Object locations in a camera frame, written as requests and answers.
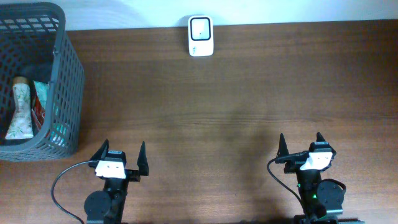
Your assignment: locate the green wet wipes pack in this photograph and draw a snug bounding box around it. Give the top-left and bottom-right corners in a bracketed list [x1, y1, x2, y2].
[32, 81, 49, 109]

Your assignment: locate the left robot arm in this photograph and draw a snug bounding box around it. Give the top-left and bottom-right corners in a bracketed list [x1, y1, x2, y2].
[84, 140, 149, 224]

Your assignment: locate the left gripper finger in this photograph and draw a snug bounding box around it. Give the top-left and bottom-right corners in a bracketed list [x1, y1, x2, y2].
[137, 141, 149, 176]
[90, 139, 109, 161]

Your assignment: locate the white floral cosmetic tube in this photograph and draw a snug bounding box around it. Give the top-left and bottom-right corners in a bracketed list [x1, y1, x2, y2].
[6, 77, 34, 140]

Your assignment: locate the orange snack bar wrapper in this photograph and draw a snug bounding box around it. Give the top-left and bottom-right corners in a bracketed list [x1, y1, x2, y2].
[31, 95, 45, 130]

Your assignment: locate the grey plastic mesh basket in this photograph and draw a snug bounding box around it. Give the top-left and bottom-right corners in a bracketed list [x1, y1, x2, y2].
[1, 2, 85, 162]

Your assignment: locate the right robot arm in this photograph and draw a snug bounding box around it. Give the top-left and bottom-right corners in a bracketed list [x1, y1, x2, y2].
[274, 133, 346, 223]

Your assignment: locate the small teal tissue pack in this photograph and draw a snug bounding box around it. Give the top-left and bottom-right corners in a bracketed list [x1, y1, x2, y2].
[49, 123, 69, 147]

